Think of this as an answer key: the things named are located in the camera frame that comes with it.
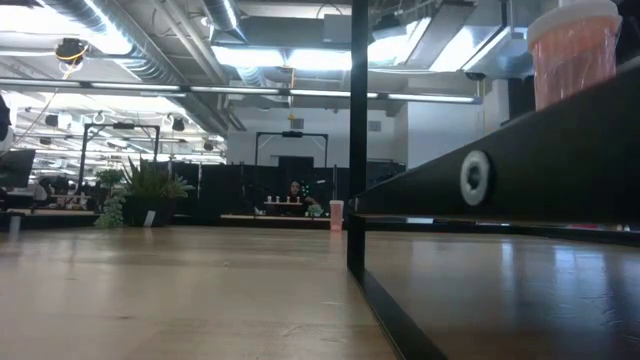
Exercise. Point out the green succulent in black pot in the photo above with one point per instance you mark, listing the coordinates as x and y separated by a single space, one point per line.
150 192

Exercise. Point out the small green plant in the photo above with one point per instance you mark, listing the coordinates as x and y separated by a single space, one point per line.
315 211

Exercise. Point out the white round shelf washer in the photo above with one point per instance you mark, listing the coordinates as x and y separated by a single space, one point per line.
475 178

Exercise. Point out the silver ventilation duct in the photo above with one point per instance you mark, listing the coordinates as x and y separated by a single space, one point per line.
165 65

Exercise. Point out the silver rectangular duct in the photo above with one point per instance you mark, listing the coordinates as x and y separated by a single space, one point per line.
475 45

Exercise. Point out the black dome ceiling fixture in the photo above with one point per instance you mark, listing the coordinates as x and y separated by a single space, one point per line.
71 51

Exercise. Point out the white plant label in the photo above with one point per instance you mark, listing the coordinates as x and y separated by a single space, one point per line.
149 218

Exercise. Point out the wooden background table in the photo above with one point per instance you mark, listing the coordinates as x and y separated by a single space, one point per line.
250 217

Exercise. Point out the black vertical divider bar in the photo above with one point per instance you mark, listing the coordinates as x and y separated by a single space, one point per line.
358 125

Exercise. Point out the black partition wall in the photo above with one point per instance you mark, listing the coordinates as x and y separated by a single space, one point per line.
235 190

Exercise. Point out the black computer monitor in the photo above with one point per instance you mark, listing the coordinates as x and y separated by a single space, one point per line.
16 169

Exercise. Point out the wooden shelf board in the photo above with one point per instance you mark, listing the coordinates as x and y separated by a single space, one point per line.
560 165

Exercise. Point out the black overhead rig frame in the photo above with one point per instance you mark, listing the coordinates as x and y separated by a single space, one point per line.
292 134
122 126

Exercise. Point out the long ceiling light bar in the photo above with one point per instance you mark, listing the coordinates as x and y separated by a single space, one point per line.
225 90

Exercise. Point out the green background potted plant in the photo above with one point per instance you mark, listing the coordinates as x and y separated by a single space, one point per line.
110 177

